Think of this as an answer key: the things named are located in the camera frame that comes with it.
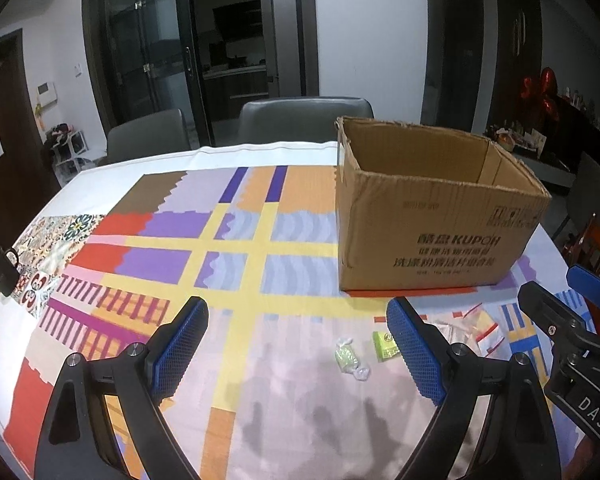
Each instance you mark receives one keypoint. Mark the small green snack packet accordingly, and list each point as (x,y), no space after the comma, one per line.
(384,346)

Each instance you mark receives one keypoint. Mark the fruit basket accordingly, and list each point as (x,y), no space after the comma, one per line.
(505,140)

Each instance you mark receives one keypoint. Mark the clear zip bag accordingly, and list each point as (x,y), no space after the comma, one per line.
(467,327)

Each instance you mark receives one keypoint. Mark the dark sideboard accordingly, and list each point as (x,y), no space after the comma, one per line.
(590,135)

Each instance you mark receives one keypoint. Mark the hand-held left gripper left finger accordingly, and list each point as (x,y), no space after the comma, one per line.
(180,345)

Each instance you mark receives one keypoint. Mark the black mug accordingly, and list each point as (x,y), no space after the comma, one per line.
(1,272)

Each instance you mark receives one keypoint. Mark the white shoe rack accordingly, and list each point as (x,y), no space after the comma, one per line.
(70,152)

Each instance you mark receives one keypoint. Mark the brown cardboard box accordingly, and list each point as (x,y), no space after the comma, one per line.
(430,230)

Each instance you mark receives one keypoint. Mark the brown wooden door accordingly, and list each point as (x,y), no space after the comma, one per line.
(15,160)

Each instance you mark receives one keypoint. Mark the floral tile patterned cloth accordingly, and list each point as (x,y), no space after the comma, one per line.
(55,245)

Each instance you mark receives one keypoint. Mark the row of small figurines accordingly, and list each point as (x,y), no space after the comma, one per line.
(582,102)

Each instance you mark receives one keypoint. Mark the small picture card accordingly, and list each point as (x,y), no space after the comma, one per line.
(538,141)

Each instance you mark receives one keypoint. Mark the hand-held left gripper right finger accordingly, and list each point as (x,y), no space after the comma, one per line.
(415,350)

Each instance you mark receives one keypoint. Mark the glass sliding door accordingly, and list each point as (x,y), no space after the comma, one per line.
(145,60)

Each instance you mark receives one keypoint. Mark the grey dining chair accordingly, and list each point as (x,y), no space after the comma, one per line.
(147,135)
(305,120)
(590,185)

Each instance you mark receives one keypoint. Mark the white light switch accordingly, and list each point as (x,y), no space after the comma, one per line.
(78,70)

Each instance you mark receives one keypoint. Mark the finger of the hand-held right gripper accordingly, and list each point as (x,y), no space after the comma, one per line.
(595,287)
(550,312)

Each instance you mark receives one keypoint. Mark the colourful patterned tablecloth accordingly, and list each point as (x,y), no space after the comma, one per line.
(300,310)

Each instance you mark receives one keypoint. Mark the kitchen counter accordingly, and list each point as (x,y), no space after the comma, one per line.
(235,95)

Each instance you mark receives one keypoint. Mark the red foil balloon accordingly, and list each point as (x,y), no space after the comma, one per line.
(542,92)

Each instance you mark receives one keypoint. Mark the green candy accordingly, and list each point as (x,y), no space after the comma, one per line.
(347,357)

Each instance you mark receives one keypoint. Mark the white intercom panel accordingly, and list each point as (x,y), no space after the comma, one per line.
(46,93)

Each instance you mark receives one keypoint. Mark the dark interior door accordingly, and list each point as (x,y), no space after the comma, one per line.
(464,60)

